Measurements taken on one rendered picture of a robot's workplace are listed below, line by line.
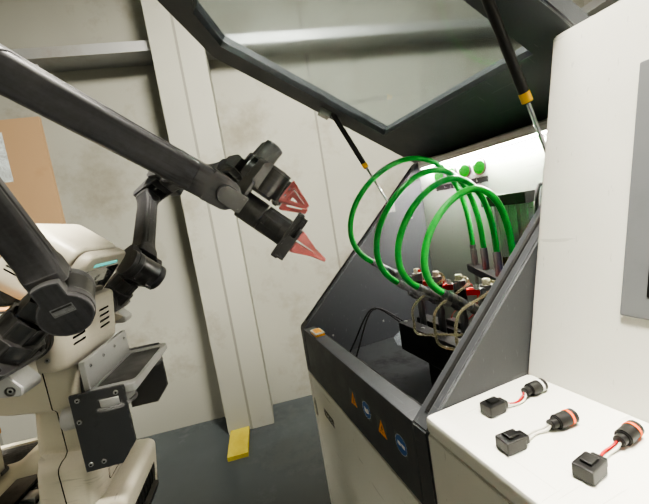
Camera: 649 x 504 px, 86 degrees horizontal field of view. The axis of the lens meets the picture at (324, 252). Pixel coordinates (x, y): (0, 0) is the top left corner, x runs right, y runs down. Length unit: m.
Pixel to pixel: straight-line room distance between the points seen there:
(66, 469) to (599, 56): 1.21
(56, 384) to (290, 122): 2.13
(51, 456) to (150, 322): 1.76
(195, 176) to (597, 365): 0.69
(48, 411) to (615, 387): 1.01
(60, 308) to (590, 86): 0.90
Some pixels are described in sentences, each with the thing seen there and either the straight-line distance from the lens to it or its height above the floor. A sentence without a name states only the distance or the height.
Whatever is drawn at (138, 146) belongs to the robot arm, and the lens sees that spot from 0.63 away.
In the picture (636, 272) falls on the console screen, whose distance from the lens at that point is 0.63.
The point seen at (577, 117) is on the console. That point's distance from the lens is 0.72.
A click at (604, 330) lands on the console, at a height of 1.08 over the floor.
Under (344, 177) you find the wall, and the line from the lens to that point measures 2.62.
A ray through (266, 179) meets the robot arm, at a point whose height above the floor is 1.40.
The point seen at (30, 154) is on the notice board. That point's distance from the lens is 2.88.
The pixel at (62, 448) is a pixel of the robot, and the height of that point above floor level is 0.92.
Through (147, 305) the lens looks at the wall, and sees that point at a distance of 2.67.
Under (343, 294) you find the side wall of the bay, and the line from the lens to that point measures 1.22.
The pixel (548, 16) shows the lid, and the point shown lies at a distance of 0.81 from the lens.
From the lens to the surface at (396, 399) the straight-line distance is 0.72.
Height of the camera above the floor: 1.31
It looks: 6 degrees down
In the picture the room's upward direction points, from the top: 9 degrees counter-clockwise
